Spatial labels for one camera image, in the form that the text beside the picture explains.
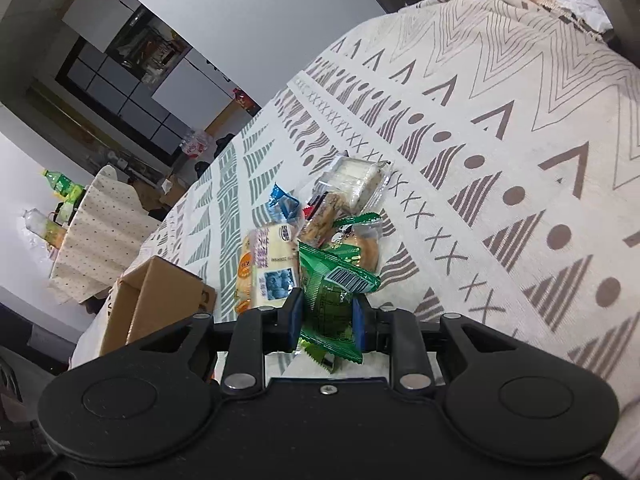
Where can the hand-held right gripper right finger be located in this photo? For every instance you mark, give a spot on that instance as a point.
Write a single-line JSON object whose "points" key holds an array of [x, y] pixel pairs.
{"points": [[358, 322]]}

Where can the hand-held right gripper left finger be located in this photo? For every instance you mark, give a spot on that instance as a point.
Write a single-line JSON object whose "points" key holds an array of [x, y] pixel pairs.
{"points": [[295, 317]]}

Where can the green snack packet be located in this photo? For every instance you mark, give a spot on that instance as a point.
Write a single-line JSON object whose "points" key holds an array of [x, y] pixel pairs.
{"points": [[327, 300]]}

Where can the blueberry bread packet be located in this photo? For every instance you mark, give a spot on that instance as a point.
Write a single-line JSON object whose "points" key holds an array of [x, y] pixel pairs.
{"points": [[275, 265]]}

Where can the orange rice cracker packet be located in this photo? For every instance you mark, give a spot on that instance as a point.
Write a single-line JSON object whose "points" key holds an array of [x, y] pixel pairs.
{"points": [[245, 275]]}

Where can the green-edged bun packet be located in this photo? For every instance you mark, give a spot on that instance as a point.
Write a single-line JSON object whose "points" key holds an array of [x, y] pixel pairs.
{"points": [[362, 250]]}

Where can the red snack bar packet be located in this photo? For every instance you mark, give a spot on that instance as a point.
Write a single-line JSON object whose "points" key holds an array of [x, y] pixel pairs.
{"points": [[320, 222]]}

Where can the blue snack packet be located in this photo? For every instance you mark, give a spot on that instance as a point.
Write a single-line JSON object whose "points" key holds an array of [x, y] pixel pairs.
{"points": [[282, 205]]}

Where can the clear white cake packet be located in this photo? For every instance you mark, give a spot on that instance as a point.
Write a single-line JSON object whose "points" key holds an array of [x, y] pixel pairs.
{"points": [[357, 180]]}

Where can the black shoe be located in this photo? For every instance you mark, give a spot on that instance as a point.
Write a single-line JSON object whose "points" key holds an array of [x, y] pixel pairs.
{"points": [[225, 142], [202, 169]]}

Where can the small open cardboard box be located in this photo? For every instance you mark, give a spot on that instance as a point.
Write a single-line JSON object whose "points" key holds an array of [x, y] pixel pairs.
{"points": [[172, 190]]}

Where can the pack of water bottles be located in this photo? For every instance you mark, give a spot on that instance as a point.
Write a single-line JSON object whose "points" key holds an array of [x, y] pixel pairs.
{"points": [[195, 142]]}

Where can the dotted cream tablecloth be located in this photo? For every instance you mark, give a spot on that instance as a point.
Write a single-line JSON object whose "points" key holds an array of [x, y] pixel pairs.
{"points": [[100, 235]]}

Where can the orange drink bottle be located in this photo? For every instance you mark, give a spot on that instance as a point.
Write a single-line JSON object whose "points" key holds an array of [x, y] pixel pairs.
{"points": [[56, 232]]}

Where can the green drink bottle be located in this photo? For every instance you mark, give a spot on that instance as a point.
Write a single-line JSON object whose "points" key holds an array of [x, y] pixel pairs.
{"points": [[62, 185]]}

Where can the clear plastic bottle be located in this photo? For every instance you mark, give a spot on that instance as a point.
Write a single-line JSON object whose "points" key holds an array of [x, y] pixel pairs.
{"points": [[36, 222]]}

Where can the dark panelled cabinet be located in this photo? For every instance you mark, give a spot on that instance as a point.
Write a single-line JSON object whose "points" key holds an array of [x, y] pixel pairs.
{"points": [[115, 90]]}

